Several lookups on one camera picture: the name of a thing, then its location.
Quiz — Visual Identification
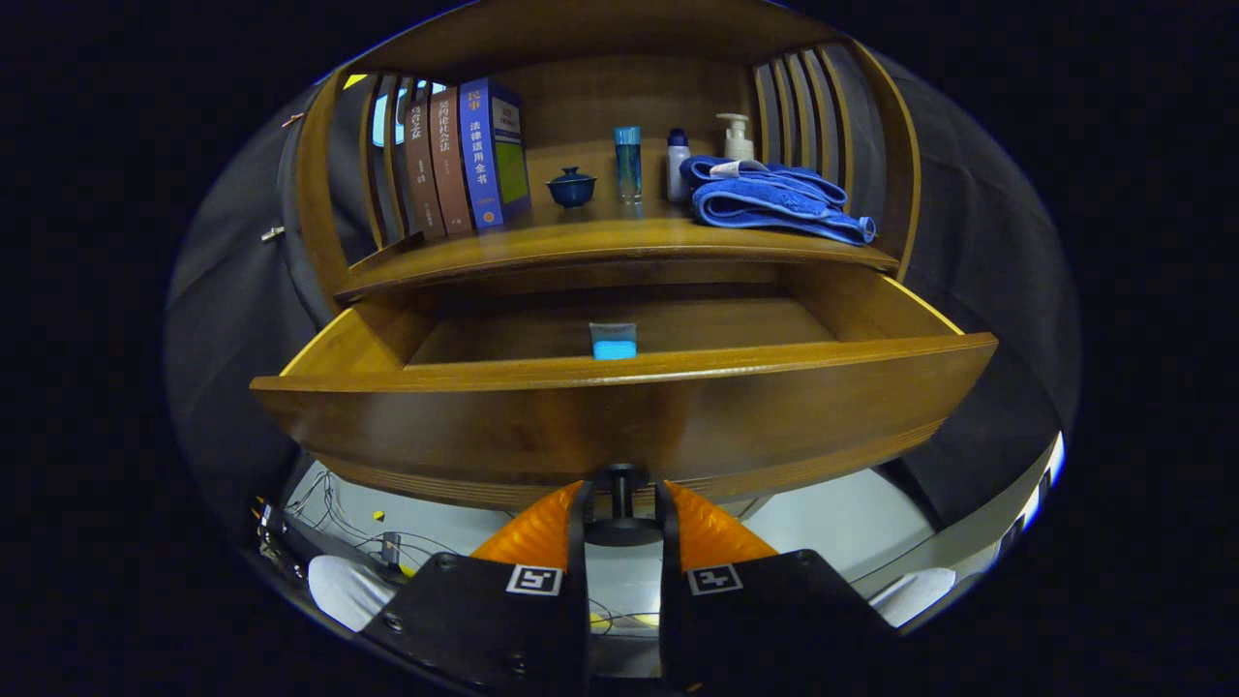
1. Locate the thick blue book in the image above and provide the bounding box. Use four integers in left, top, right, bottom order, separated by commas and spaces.
458, 78, 532, 230

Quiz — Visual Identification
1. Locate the wooden cabinet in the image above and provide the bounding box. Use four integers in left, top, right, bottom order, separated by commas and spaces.
290, 0, 922, 524

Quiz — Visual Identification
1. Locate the folded blue towel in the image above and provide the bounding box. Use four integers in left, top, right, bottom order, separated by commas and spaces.
680, 155, 878, 246

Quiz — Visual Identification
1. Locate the dark brown book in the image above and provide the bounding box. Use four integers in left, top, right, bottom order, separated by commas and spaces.
403, 97, 448, 240

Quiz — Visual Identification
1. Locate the wooden countertop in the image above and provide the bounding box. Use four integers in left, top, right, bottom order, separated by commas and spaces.
334, 198, 901, 299

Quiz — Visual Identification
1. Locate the reddish brown book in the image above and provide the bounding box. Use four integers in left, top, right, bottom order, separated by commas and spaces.
429, 87, 475, 236

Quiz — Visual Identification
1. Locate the clear bottle with blue cap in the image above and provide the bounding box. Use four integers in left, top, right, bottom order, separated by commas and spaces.
614, 126, 644, 205

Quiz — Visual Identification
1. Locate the blue lidded teacup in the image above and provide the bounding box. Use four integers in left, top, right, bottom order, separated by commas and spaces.
545, 167, 598, 210

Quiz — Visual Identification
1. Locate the white bottle dark blue cap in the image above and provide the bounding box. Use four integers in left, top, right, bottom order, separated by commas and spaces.
666, 129, 694, 204

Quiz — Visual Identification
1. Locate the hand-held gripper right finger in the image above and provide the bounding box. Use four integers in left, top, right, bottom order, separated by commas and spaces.
658, 479, 901, 693

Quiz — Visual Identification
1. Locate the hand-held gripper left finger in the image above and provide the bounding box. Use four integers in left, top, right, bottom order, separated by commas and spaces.
353, 479, 593, 697

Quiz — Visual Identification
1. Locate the black drawer knob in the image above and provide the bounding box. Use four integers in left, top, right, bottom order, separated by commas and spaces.
586, 463, 664, 548

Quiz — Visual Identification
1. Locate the wooden drawer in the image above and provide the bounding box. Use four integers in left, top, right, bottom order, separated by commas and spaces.
250, 263, 1000, 512

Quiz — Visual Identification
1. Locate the white pump bottle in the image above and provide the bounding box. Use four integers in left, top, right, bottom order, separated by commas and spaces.
716, 113, 756, 163

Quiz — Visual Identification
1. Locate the blue squeeze tube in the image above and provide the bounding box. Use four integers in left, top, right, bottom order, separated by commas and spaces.
589, 322, 638, 361

